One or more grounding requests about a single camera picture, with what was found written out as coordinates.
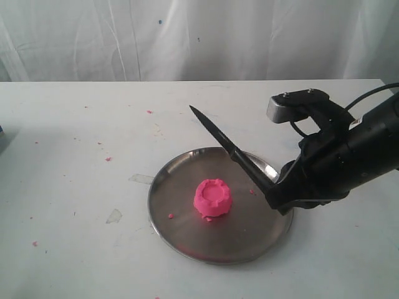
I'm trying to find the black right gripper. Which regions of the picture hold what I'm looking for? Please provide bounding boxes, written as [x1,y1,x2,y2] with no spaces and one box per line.
[267,99,354,216]

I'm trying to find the black serrated knife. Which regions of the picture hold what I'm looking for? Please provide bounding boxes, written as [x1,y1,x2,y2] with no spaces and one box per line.
[190,105,274,195]

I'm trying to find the pink dough piece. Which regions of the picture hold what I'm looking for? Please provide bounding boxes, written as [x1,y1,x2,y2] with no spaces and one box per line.
[193,179,233,222]

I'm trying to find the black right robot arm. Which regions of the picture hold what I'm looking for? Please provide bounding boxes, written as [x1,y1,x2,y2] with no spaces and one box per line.
[266,89,398,214]

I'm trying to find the round steel plate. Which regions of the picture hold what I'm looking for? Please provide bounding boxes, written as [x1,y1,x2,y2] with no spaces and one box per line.
[148,147,294,265]

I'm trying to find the clear tape piece upper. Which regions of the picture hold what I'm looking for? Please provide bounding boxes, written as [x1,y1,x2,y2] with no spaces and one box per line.
[128,174,154,185]

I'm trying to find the clear tape piece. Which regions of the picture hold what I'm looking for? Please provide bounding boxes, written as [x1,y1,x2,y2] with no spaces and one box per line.
[105,209,123,224]
[128,174,154,185]

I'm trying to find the clear tape piece lower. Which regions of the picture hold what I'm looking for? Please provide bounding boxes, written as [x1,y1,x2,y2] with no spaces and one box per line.
[105,209,123,224]

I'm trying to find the white backdrop curtain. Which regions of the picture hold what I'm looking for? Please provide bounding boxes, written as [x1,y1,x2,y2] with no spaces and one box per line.
[1,1,398,83]

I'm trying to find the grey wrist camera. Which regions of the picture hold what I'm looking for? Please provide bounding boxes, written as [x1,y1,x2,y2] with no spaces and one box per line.
[266,88,330,123]

